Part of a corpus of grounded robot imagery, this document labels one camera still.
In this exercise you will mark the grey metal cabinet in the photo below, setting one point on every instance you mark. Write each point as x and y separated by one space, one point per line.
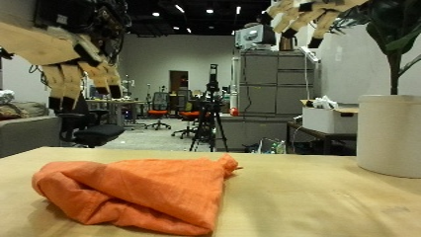
272 82

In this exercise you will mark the grey boxy appliance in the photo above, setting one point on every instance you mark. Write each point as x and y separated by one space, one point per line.
255 34

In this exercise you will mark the black camera tripod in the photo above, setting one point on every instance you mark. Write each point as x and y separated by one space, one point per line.
211 115

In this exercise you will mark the beige blanket heap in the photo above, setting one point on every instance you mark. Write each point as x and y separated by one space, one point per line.
26 108

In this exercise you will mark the orange cloth garment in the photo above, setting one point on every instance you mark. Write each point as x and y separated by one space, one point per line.
144 191

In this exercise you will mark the red ball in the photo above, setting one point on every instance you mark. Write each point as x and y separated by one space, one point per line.
234 112

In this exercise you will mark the grey low counter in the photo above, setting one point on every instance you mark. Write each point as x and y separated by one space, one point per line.
250 131

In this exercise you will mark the white plastic bag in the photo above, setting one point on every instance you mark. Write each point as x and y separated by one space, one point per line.
325 102

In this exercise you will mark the green leafy plant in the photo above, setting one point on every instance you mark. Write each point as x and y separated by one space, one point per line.
395 33

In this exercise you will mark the black side table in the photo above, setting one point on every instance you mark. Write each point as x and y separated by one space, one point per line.
324 136

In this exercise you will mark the copper kettle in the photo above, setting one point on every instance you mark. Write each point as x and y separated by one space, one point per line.
288 44

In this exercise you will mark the white round plant pot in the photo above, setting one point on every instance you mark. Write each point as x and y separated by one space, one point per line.
388 135

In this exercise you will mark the black office chair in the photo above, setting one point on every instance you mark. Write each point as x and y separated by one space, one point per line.
99 133

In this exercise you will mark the white power strip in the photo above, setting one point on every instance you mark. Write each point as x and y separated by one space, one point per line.
309 54

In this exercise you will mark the white cardboard box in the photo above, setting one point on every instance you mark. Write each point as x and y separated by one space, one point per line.
324 120

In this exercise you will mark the orange office chair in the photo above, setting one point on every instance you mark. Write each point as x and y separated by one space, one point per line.
158 113
188 115

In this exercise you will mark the white office desk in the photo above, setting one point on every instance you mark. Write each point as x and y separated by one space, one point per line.
114 102

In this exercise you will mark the brown door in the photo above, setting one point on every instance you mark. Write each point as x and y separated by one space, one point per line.
179 82

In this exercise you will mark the silver crumpled foil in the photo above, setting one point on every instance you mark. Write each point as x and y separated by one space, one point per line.
6 97

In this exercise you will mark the green plastic bottles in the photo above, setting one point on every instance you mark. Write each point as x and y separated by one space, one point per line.
275 147

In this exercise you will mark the white ceiling light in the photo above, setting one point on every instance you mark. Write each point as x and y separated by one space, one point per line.
156 14
188 30
179 9
238 10
210 11

